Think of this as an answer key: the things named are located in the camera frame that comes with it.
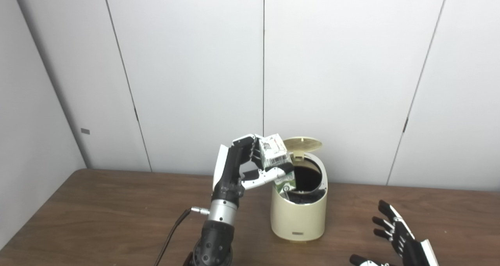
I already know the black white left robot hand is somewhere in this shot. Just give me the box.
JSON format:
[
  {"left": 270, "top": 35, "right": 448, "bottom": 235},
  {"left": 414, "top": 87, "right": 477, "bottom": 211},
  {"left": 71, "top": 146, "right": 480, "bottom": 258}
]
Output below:
[{"left": 212, "top": 133, "right": 295, "bottom": 208}]

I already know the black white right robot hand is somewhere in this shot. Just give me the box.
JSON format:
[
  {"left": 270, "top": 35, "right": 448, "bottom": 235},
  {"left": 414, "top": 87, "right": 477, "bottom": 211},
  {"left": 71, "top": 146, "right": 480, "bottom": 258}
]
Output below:
[{"left": 349, "top": 200, "right": 440, "bottom": 266}]

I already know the green white milk carton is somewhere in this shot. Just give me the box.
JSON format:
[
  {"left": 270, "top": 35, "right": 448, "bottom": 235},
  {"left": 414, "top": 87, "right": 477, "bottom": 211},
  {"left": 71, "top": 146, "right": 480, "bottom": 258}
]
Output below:
[{"left": 259, "top": 133, "right": 296, "bottom": 192}]

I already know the cream-colored lidded bin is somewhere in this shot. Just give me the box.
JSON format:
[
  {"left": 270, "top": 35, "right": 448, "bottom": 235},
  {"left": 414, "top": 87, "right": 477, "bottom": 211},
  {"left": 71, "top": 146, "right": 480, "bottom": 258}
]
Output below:
[{"left": 270, "top": 136, "right": 328, "bottom": 242}]

